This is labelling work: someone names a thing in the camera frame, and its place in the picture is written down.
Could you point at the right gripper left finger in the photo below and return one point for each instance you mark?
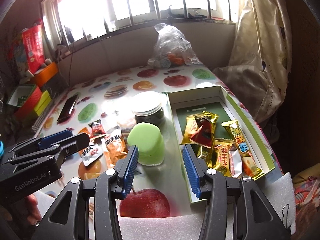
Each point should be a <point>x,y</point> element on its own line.
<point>67,217</point>

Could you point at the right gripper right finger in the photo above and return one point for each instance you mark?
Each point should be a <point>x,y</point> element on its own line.
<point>253,215</point>

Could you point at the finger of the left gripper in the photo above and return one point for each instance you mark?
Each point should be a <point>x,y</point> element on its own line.
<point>16,161</point>
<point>36,144</point>

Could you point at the white orange konjac packet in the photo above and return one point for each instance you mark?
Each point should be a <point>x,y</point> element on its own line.
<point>90,154</point>

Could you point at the red black date packet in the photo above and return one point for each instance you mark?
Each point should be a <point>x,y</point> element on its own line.
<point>97,128</point>

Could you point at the orange konjac snack packet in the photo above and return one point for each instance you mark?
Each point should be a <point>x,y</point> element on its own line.
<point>115,147</point>

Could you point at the long yellow snack bar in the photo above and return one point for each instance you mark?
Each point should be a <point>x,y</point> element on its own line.
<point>248,163</point>

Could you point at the yellow peanut candy packet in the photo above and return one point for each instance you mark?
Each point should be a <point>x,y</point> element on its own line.
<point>217,157</point>

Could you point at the red gold candy packet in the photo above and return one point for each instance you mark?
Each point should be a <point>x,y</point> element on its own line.
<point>200,129</point>

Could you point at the black sesame candy packet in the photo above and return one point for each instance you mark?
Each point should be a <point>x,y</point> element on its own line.
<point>235,160</point>

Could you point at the person left hand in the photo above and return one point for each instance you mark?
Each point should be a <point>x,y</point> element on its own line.
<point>34,215</point>

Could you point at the striped black white box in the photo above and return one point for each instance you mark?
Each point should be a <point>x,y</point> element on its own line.
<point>38,123</point>

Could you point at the black smartphone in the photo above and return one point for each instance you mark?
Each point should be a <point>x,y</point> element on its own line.
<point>68,108</point>

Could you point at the white foam sheet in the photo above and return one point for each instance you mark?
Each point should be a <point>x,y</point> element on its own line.
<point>254,216</point>

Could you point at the yellow green box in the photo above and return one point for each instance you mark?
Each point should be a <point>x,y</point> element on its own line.
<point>44,101</point>

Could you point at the red textured box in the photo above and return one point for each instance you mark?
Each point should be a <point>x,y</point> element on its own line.
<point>29,104</point>

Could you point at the orange storage box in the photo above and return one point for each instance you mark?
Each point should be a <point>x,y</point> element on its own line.
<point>45,75</point>

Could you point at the green cream jar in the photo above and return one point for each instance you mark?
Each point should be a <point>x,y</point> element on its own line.
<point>150,143</point>

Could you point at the clear jar white lid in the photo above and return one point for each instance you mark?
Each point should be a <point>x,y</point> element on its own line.
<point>148,107</point>

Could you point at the red paper bag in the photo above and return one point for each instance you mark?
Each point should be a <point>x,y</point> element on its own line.
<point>32,41</point>

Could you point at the green white cardboard box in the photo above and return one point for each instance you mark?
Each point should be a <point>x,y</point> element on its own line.
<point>174,182</point>

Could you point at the clear plastic bag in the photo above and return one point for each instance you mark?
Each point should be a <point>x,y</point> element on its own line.
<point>171,49</point>

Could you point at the cream patterned curtain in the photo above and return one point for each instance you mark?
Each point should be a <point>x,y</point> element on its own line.
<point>261,57</point>

